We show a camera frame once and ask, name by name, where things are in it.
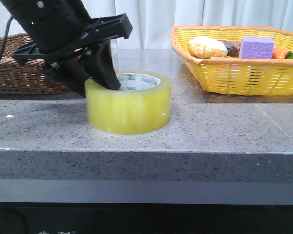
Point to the yellow packing tape roll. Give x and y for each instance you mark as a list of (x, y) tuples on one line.
[(142, 104)]

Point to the bread roll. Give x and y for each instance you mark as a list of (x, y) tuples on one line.
[(206, 47)]

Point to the brown wicker basket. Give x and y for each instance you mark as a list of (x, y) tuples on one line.
[(27, 79)]

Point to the purple foam block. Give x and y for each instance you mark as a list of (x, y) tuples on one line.
[(256, 47)]

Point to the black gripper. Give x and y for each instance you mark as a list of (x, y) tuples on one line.
[(59, 37)]

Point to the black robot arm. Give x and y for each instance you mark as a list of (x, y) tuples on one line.
[(33, 6)]

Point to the white pleated curtain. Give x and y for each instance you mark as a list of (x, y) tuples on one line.
[(152, 20)]

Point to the yellow woven basket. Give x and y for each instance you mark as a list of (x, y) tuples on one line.
[(228, 75)]

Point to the brown chocolate pastry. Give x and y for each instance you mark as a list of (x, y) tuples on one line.
[(233, 47)]

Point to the orange carrot toy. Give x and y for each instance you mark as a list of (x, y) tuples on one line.
[(280, 53)]

